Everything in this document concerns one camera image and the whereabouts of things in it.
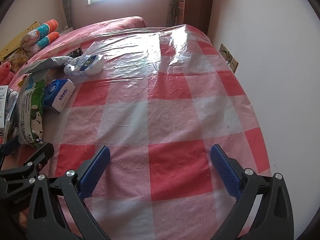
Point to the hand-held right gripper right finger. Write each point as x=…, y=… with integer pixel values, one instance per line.
x=225, y=172

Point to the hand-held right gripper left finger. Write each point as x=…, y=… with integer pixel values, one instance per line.
x=95, y=172

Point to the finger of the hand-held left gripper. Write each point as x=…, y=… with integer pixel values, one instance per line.
x=43, y=155
x=8, y=146

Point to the green snack bag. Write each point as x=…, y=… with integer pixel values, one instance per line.
x=31, y=115

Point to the white plastic bottle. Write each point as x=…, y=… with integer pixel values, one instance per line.
x=87, y=65

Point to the white box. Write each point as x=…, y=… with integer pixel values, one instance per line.
x=3, y=110

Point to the silver foil wrapper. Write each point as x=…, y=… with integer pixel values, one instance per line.
x=12, y=102

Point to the blue tissue pack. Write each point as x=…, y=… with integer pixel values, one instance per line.
x=58, y=95

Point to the plain pink pillow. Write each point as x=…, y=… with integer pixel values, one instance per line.
x=7, y=78

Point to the teal printed wrapper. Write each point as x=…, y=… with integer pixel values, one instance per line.
x=31, y=81

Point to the pink printed pillow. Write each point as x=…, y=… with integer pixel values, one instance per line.
x=4, y=67

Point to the yellow floral pillow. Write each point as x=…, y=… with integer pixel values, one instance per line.
x=17, y=58

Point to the grey plastic bag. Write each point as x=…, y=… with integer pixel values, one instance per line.
x=42, y=63

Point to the yellow headboard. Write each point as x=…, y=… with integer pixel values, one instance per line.
x=10, y=47

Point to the black packet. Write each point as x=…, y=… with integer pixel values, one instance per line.
x=75, y=53

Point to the rolled colourful quilt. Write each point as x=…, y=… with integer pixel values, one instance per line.
x=45, y=32

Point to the bed with pink bedspread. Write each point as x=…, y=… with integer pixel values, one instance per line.
x=82, y=33

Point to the grey patterned curtain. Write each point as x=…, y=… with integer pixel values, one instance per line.
x=172, y=7
x=67, y=2

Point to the brown wooden cabinet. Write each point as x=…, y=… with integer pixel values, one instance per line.
x=197, y=7

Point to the wall socket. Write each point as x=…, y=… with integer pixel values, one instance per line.
x=231, y=63

